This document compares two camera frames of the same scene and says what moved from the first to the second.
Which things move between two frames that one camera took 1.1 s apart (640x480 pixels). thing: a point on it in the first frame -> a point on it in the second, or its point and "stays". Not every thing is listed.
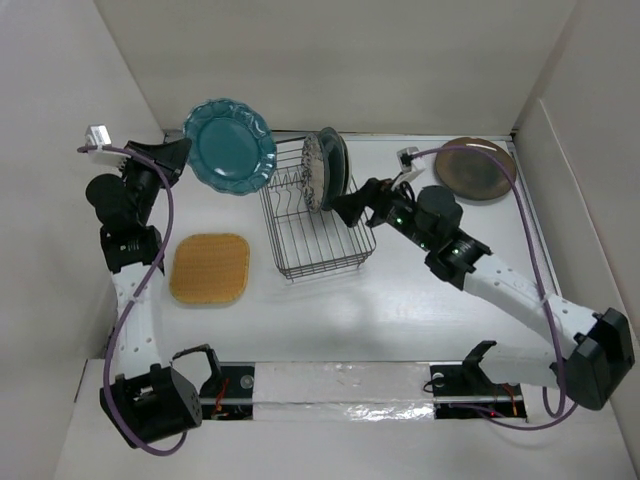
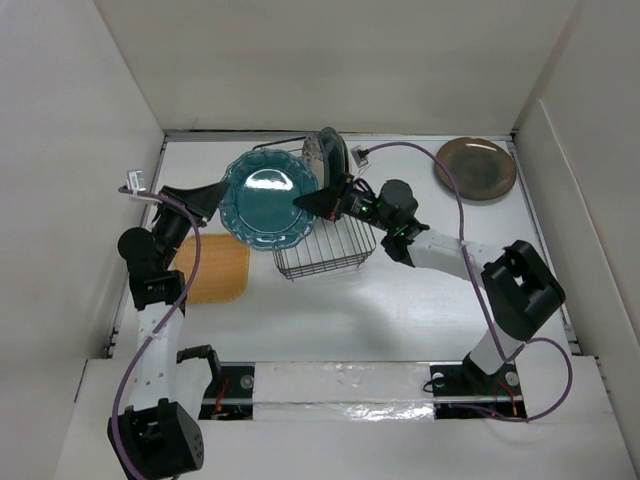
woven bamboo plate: (210, 268) stays
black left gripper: (169, 158) -> (203, 200)
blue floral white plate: (313, 172) stays
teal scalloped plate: (232, 150) -> (258, 209)
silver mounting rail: (361, 391) stays
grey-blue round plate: (333, 166) stays
